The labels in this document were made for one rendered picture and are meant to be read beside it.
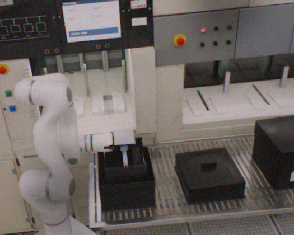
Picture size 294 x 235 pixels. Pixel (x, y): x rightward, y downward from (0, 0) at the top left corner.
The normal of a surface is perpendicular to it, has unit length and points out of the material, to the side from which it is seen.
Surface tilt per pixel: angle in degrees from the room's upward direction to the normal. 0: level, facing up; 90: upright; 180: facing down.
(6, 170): 90
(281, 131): 0
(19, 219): 90
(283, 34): 90
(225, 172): 0
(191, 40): 90
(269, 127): 0
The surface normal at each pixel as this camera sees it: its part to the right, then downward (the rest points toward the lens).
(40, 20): 0.07, 0.52
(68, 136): 0.00, -0.13
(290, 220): -0.07, -0.85
